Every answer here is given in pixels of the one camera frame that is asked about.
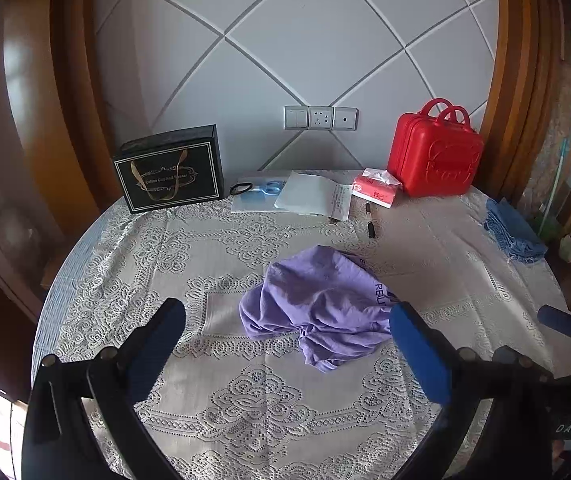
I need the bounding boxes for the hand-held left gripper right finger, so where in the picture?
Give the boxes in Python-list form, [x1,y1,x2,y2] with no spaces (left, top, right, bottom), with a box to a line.
[389,302,555,480]

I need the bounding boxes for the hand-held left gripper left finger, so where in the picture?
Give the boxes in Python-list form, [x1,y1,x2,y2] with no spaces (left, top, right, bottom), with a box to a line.
[22,298,187,480]

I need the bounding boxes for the purple shirt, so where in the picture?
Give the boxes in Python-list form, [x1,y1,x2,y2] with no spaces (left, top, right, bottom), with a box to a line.
[239,245,399,374]

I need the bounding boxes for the blue cloth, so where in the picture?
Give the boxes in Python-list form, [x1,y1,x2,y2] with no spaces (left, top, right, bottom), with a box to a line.
[484,198,549,264]

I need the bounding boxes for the cream lace tablecloth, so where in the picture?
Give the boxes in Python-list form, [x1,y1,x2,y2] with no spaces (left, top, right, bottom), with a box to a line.
[33,180,571,480]

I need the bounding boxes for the red tissue pack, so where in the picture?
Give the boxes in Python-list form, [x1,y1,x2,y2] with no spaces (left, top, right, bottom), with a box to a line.
[350,167,403,209]

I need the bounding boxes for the white paper sheet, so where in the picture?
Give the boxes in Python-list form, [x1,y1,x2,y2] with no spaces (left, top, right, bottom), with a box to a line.
[274,170,354,221]

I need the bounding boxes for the red small suitcase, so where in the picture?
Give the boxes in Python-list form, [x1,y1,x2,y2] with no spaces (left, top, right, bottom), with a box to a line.
[387,98,485,197]

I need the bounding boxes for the blue scissors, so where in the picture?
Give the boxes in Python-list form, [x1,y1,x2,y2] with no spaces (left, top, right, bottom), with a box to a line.
[250,179,287,196]

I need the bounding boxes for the white round-hole wall socket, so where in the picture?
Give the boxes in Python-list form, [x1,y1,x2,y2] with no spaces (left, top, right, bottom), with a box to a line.
[333,107,359,132]

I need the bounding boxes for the white five-hole wall socket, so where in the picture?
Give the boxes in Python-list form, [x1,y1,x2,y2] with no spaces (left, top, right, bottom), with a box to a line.
[309,106,335,131]

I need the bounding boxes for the white wall switch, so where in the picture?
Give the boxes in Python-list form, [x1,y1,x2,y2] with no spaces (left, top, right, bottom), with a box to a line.
[284,105,311,131]

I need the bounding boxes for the wooden arch frame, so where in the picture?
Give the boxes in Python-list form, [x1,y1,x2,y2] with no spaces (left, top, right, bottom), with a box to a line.
[50,0,569,211]

